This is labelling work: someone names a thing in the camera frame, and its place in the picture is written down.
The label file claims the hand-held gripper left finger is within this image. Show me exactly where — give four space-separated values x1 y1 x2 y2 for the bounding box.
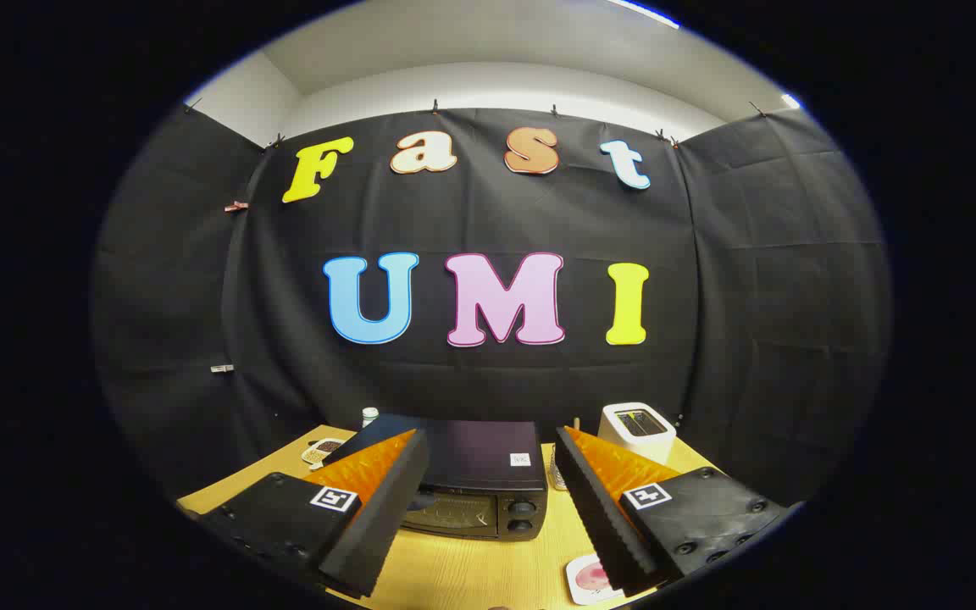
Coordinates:
196 428 431 598

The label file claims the black backdrop cloth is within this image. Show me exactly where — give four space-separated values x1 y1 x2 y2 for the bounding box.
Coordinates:
90 106 891 509

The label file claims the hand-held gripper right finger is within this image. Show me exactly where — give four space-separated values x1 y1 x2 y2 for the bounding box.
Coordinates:
554 425 794 598

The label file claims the white square plate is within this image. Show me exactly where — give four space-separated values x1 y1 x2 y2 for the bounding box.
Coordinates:
566 552 624 606

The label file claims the black toaster oven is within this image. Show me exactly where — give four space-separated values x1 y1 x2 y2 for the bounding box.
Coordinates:
323 413 550 543

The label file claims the white bread toaster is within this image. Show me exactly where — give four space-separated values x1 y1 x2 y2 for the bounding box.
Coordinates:
598 402 677 465

